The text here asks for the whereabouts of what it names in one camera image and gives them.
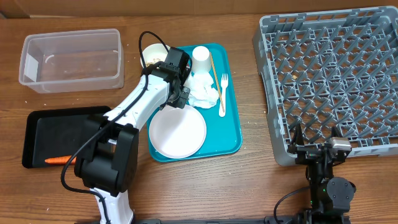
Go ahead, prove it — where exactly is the white bowl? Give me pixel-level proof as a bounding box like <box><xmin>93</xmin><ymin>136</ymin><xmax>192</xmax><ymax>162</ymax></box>
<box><xmin>142</xmin><ymin>43</ymin><xmax>170</xmax><ymax>67</ymax></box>

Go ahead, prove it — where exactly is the white paper cup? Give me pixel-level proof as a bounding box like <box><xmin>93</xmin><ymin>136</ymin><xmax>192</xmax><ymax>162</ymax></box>
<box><xmin>192</xmin><ymin>46</ymin><xmax>211</xmax><ymax>73</ymax></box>

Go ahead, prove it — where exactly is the white napkin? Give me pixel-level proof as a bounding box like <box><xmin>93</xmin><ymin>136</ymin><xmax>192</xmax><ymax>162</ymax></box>
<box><xmin>184</xmin><ymin>72</ymin><xmax>219</xmax><ymax>109</ymax></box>

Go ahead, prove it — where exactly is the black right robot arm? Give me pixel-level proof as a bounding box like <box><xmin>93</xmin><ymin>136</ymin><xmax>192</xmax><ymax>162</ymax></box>
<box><xmin>288</xmin><ymin>124</ymin><xmax>356</xmax><ymax>223</ymax></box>

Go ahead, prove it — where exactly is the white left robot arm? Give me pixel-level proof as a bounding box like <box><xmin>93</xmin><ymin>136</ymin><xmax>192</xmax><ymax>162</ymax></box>
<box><xmin>74</xmin><ymin>47</ymin><xmax>192</xmax><ymax>223</ymax></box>

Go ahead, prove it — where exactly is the grey dishwasher rack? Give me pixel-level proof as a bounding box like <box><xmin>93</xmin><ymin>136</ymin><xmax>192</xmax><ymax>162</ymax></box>
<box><xmin>252</xmin><ymin>6</ymin><xmax>397</xmax><ymax>166</ymax></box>

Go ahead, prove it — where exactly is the wooden chopstick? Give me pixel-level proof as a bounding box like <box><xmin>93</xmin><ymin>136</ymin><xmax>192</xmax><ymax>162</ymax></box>
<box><xmin>210</xmin><ymin>52</ymin><xmax>224</xmax><ymax>112</ymax></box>

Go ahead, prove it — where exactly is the white plastic fork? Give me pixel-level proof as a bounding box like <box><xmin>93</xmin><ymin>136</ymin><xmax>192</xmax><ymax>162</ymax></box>
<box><xmin>219</xmin><ymin>73</ymin><xmax>228</xmax><ymax>117</ymax></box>

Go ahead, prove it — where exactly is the large white plate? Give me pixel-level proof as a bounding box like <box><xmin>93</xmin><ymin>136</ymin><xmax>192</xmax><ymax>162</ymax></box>
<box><xmin>149</xmin><ymin>105</ymin><xmax>207</xmax><ymax>159</ymax></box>

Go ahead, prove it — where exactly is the teal serving tray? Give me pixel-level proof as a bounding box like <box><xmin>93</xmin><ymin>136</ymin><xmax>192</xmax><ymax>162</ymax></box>
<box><xmin>142</xmin><ymin>42</ymin><xmax>243</xmax><ymax>163</ymax></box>

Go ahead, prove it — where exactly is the clear plastic bin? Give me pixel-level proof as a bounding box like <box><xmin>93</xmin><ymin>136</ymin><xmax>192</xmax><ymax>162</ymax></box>
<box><xmin>19</xmin><ymin>29</ymin><xmax>124</xmax><ymax>93</ymax></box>

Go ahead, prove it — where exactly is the black tray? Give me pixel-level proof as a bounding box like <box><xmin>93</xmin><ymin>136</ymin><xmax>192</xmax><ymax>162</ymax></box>
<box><xmin>22</xmin><ymin>106</ymin><xmax>111</xmax><ymax>169</ymax></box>

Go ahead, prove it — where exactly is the orange carrot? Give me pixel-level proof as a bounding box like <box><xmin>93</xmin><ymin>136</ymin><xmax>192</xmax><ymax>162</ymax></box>
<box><xmin>45</xmin><ymin>156</ymin><xmax>71</xmax><ymax>165</ymax></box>

